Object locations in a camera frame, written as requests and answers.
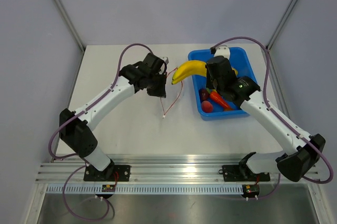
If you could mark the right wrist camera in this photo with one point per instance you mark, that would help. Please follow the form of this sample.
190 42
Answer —
223 51

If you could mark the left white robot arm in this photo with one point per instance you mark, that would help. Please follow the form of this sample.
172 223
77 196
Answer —
78 126

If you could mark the dark purple plum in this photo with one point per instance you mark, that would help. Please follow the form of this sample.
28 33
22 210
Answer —
203 94

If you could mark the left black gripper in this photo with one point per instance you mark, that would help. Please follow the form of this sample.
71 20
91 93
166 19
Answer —
161 91

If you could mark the right frame post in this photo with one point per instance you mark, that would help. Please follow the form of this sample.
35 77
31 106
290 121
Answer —
281 24

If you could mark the frame post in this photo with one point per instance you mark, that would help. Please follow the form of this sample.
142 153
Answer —
69 24
281 24

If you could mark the left frame post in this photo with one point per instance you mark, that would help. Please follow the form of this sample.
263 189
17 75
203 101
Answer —
69 24

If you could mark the blue plastic bin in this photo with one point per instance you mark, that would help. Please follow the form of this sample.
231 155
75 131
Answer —
238 60

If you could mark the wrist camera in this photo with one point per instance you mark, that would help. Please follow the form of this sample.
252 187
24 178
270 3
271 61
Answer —
223 51
165 59

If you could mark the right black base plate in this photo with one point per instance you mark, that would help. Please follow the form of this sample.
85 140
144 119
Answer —
236 173

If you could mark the yellow banana bunch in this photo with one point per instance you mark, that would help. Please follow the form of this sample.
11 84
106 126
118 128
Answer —
205 69

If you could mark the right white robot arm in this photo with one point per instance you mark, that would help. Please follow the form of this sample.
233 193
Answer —
299 148

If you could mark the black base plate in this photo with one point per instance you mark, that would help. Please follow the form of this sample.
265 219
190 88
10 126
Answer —
236 173
111 173

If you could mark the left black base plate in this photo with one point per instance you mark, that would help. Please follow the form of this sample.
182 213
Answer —
111 173

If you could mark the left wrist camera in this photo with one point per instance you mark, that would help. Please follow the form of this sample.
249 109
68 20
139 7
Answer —
165 59

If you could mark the white slotted cable duct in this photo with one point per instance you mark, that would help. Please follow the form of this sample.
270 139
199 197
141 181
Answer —
147 189

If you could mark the aluminium rail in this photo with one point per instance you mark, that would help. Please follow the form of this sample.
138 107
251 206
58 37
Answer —
167 169

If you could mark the orange carrot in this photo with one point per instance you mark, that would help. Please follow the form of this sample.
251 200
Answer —
217 98

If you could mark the clear zip top bag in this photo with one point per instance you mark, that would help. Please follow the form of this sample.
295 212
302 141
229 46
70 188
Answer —
173 94

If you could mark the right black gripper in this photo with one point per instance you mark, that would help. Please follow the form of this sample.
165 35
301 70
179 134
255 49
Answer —
208 84

